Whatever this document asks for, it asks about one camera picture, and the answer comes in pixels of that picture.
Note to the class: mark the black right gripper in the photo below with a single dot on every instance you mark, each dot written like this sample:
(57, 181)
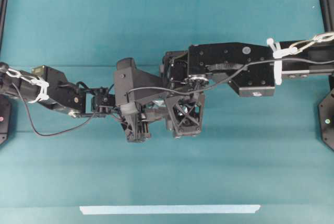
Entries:
(185, 115)

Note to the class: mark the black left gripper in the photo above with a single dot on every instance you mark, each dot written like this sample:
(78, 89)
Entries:
(134, 121)

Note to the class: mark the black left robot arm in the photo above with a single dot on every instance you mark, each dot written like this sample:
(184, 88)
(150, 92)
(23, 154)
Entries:
(50, 88)

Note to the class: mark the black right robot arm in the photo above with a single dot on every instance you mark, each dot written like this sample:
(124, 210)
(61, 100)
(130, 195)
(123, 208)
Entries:
(250, 70)

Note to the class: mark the light blue tape strip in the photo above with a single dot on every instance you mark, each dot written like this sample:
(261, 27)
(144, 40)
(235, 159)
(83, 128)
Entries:
(169, 209)

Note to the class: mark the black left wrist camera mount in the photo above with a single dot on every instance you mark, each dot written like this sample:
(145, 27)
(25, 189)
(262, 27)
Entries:
(133, 86)

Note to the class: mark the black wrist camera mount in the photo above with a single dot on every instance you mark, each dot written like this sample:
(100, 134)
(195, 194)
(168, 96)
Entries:
(174, 73)
(133, 86)

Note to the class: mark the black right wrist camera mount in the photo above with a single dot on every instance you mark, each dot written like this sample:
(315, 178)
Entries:
(174, 73)

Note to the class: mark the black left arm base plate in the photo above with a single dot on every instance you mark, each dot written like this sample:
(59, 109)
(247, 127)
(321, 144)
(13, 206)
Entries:
(5, 115)

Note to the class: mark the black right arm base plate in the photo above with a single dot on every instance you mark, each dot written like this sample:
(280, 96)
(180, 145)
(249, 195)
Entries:
(325, 112)

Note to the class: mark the black aluminium table frame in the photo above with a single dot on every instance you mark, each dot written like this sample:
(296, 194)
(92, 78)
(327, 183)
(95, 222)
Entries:
(327, 14)

